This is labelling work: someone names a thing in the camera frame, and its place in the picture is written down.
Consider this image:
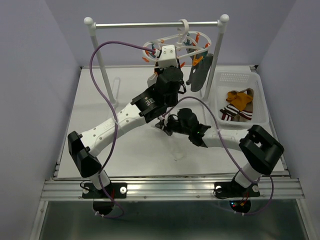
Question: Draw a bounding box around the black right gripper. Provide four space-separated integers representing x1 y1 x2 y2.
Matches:
153 117 191 137

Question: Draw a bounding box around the grey sock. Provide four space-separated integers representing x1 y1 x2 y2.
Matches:
186 53 214 92

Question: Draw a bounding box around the white clip hanger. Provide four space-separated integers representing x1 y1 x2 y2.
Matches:
142 19 212 75

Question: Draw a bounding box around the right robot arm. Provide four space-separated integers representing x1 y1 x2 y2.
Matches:
156 108 284 195

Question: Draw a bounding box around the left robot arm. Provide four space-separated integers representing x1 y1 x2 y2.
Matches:
67 66 184 197

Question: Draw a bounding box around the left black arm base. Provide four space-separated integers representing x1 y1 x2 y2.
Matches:
79 182 129 200

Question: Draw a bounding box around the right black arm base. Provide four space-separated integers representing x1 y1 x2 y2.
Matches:
213 180 261 199

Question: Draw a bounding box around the striped maroon white sock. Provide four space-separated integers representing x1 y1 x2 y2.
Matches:
219 88 254 122

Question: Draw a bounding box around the white plastic basket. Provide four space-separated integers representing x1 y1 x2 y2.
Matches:
212 71 270 128

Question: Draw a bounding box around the mustard yellow sock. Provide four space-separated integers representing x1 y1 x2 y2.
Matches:
226 91 253 111

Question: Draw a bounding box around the white clothes rack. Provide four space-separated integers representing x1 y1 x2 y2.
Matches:
83 13 230 106

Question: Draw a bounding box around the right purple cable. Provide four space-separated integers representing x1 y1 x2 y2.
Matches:
162 96 275 217

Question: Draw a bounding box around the purple cable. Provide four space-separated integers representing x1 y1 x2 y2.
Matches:
162 96 275 217
89 41 161 220

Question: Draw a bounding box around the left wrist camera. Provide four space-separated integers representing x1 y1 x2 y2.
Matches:
157 44 178 69

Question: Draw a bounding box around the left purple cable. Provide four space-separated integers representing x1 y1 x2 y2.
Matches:
89 41 161 220

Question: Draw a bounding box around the aluminium rail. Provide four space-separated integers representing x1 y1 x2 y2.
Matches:
40 175 305 202

